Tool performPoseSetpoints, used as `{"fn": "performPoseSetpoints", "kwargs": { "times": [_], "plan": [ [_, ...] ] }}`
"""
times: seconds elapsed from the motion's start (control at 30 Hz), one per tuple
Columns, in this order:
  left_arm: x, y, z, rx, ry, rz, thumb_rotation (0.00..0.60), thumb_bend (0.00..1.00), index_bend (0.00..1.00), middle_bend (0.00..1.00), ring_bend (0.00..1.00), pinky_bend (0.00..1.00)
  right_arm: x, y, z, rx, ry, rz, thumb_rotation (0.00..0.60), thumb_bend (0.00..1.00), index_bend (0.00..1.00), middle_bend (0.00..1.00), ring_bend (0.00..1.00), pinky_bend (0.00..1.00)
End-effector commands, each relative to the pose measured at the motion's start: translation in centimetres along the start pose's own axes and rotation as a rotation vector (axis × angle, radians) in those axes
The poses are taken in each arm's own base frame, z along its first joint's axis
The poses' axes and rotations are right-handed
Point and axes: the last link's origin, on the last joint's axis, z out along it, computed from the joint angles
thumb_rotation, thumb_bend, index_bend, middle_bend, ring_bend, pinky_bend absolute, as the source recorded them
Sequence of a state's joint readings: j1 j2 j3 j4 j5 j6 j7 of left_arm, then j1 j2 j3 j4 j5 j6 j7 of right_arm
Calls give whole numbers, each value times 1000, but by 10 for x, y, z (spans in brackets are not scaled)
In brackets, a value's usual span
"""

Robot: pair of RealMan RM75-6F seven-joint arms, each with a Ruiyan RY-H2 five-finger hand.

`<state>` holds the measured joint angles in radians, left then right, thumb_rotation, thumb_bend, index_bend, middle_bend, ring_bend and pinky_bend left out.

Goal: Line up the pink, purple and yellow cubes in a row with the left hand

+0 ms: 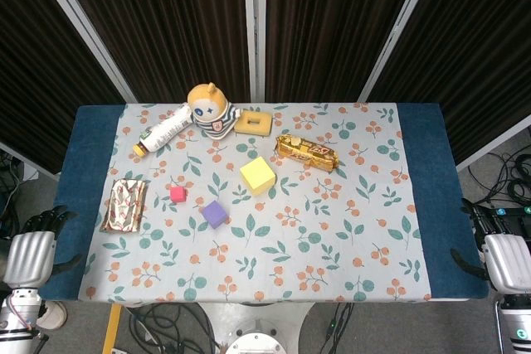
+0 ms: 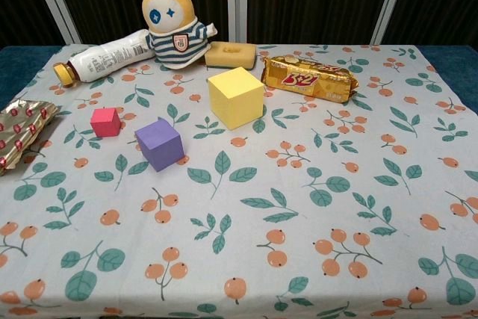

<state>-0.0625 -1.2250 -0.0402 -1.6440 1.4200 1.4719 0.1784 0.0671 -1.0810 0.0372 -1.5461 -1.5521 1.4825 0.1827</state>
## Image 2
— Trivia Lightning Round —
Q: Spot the large yellow foam cube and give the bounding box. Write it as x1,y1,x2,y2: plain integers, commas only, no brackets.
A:
208,66,266,131

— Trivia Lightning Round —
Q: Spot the purple block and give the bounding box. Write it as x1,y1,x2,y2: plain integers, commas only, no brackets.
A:
134,117,186,173

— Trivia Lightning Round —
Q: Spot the red pink small block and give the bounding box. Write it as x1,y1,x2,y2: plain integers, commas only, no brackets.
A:
90,107,122,137

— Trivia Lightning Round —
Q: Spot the floral print tablecloth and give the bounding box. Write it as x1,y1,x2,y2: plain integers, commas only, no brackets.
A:
0,43,478,319

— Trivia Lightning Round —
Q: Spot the yellow sponge block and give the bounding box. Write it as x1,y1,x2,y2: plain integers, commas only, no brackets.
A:
204,40,258,72

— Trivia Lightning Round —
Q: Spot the gold biscuit packet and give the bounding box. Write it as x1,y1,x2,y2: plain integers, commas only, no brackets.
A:
260,55,360,105

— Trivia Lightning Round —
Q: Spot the yellow plush doll striped shirt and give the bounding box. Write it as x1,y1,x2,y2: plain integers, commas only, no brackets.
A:
140,0,219,71

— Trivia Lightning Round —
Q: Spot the white bottle yellow cap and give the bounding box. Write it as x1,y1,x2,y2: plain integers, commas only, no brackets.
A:
52,29,156,88

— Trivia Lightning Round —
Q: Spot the gold red foil snack bag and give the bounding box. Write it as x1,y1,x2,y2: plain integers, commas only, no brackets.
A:
0,99,63,177

